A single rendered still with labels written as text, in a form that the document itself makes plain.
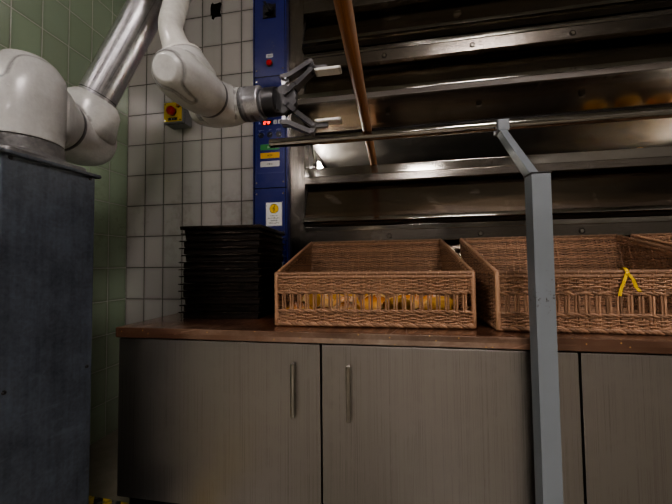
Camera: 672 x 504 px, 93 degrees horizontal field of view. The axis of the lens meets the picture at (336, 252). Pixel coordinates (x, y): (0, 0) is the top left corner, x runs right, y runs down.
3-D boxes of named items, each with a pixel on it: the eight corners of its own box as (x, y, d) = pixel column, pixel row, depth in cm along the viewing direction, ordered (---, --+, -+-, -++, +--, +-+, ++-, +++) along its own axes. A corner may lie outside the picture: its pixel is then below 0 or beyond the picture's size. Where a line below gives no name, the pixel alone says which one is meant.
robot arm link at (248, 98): (252, 128, 93) (271, 126, 92) (236, 113, 84) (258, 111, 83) (252, 97, 93) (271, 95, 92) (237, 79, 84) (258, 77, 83)
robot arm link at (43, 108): (-50, 127, 69) (-46, 28, 70) (19, 156, 87) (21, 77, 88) (36, 132, 72) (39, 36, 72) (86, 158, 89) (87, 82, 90)
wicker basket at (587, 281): (458, 306, 128) (457, 237, 129) (621, 308, 117) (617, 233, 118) (494, 332, 80) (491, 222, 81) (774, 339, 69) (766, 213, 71)
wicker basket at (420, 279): (309, 305, 139) (309, 241, 140) (445, 306, 130) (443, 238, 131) (270, 326, 91) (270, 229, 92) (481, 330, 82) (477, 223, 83)
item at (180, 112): (173, 130, 154) (173, 109, 154) (192, 128, 152) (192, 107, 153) (162, 123, 147) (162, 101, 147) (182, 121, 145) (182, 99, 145)
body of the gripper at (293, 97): (269, 95, 92) (300, 91, 90) (269, 124, 91) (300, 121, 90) (258, 80, 84) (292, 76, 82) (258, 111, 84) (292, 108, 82)
